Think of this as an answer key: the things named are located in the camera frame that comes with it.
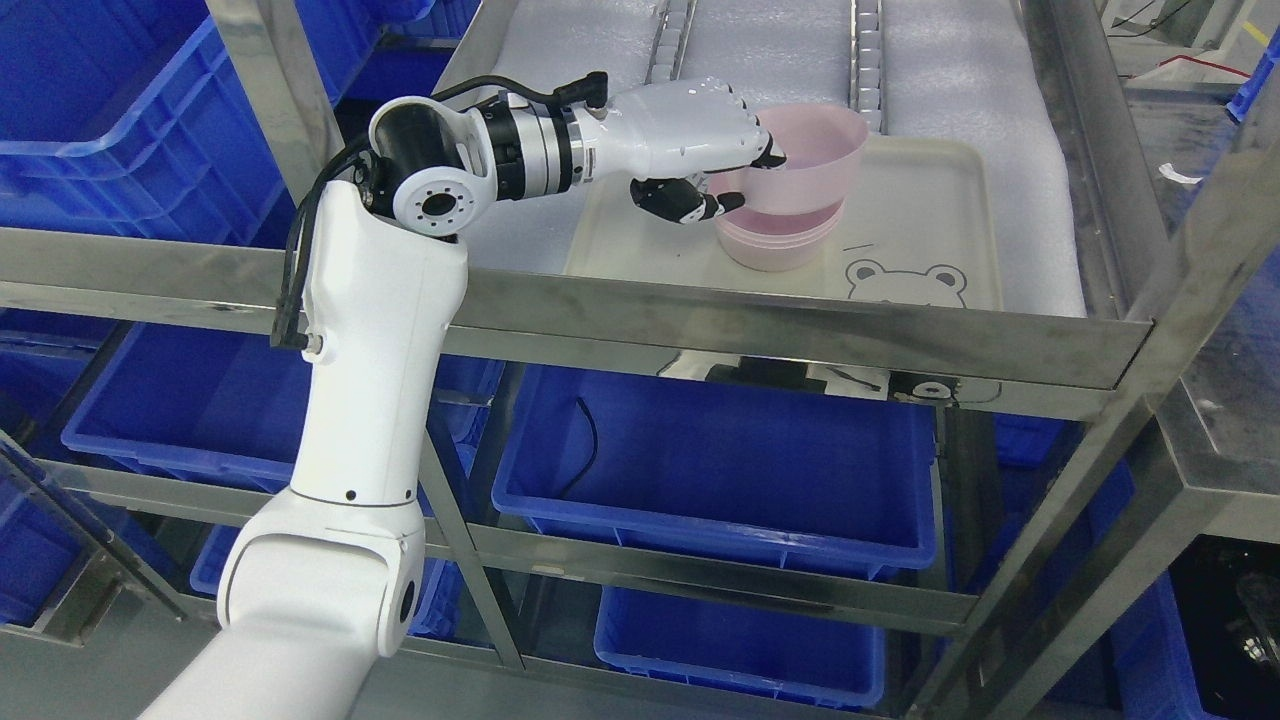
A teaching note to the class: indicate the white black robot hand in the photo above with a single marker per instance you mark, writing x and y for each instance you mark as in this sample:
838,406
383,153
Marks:
662,136

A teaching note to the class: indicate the pink plastic bowl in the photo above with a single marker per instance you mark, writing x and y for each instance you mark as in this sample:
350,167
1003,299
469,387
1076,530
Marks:
823,146

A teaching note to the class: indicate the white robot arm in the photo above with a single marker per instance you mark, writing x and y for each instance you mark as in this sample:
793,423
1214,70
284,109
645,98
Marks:
323,581

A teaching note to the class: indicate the pink bowl on shelf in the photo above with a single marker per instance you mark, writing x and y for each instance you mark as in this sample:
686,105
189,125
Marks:
777,243

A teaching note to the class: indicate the blue bin on shelf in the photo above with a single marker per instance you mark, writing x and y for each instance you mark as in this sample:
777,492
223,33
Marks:
835,485

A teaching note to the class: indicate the blue bin left shelf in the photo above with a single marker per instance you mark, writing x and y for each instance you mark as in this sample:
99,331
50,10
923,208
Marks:
209,407

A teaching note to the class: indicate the blue bin shelf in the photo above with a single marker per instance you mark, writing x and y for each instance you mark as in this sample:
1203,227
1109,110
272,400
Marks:
209,407
778,655

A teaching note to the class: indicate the blue bin lower shelf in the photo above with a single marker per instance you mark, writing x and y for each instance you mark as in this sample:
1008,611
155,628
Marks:
778,655

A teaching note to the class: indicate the steel shelf rack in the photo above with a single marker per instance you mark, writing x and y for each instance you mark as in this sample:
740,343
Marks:
1111,374

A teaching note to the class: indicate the cream bear tray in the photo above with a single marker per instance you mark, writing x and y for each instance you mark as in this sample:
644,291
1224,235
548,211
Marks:
916,229

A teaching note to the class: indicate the steel table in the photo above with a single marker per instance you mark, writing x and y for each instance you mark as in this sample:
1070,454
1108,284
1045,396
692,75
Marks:
1208,465

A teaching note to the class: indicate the blue bin upper left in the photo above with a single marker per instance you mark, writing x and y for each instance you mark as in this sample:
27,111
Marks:
127,118

